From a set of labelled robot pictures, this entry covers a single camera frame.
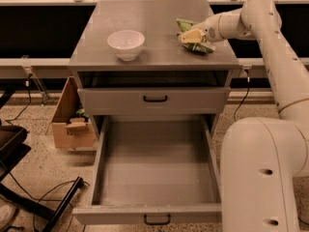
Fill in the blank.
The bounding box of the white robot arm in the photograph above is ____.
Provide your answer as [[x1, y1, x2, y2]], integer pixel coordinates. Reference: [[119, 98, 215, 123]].
[[179, 0, 309, 232]]

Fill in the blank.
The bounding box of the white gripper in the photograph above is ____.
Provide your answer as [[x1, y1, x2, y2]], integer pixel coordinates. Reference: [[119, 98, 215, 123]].
[[178, 14, 224, 44]]

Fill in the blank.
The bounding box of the grey railing ledge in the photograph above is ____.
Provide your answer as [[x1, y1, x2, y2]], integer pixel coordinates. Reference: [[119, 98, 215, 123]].
[[0, 58, 267, 79]]

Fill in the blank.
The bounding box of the grey drawer cabinet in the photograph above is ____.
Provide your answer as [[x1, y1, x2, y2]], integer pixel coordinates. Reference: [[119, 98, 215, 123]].
[[69, 0, 239, 130]]

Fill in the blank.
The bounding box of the closed grey upper drawer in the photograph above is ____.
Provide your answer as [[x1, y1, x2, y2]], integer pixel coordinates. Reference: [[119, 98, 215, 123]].
[[78, 88, 230, 115]]

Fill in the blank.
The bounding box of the black upper drawer handle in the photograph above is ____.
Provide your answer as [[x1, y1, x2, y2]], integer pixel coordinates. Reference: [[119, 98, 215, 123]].
[[143, 96, 168, 102]]

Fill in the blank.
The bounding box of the green item in box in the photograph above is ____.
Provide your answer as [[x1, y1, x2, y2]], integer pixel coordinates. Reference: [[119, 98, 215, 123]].
[[75, 108, 89, 122]]

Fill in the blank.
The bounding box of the black office chair base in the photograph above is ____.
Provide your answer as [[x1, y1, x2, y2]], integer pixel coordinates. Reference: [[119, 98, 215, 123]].
[[0, 90, 85, 232]]

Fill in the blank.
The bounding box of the open grey middle drawer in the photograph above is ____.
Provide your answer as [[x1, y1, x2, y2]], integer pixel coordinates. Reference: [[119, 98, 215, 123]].
[[73, 115, 221, 225]]

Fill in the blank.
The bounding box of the green jalapeno chip bag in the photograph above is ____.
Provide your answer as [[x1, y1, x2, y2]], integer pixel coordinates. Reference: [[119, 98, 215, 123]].
[[176, 18, 215, 54]]

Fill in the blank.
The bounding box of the black middle drawer handle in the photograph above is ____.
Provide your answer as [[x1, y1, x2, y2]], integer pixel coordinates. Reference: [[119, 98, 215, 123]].
[[144, 215, 171, 226]]

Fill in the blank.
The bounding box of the black drawer handle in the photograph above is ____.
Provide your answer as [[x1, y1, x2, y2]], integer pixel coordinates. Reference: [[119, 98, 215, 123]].
[[144, 215, 171, 226], [143, 96, 168, 102]]

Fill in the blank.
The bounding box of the black cable at cabinet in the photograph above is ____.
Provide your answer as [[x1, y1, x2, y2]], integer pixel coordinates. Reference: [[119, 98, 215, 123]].
[[233, 75, 252, 123]]

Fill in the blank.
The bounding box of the white ceramic bowl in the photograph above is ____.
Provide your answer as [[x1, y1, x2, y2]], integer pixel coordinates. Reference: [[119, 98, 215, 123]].
[[107, 30, 145, 61]]

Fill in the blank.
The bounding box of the black cable left wall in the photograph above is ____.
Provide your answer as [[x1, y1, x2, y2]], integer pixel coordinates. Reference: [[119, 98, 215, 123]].
[[5, 74, 35, 125]]

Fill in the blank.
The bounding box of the black cable left floor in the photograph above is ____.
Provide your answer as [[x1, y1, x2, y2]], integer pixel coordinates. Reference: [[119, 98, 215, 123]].
[[9, 171, 91, 232]]

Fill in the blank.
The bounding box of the cardboard box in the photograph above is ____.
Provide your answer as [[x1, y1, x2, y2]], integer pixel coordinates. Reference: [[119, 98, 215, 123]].
[[51, 77, 97, 149]]

